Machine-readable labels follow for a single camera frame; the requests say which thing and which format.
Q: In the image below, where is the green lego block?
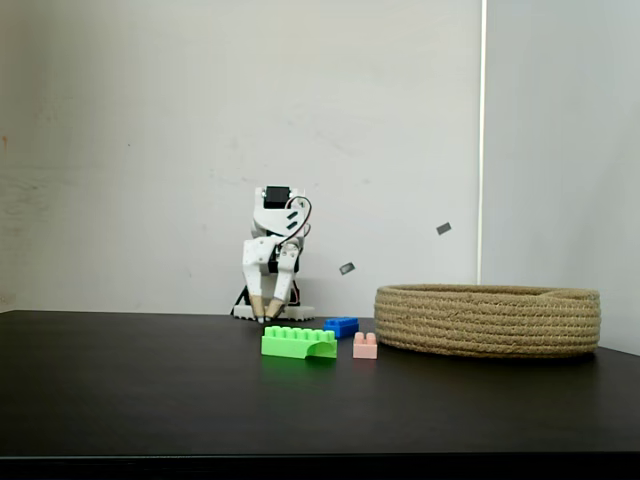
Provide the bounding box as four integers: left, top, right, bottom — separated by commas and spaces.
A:
260, 325, 339, 361

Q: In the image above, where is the blue lego block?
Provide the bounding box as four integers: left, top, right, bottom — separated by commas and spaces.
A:
323, 316, 360, 340

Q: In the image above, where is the pink lego block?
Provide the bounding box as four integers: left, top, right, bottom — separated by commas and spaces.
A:
352, 331, 379, 360

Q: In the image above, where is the black base cable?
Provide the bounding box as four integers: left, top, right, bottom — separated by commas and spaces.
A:
231, 284, 251, 317

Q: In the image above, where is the red black gripper cable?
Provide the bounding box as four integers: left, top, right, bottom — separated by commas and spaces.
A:
277, 195, 313, 249

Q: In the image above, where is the woven rope basket tray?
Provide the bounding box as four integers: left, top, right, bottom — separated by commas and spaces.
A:
373, 283, 602, 358

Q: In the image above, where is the white vertical wall strip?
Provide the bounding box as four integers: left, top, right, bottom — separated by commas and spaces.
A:
477, 0, 489, 286

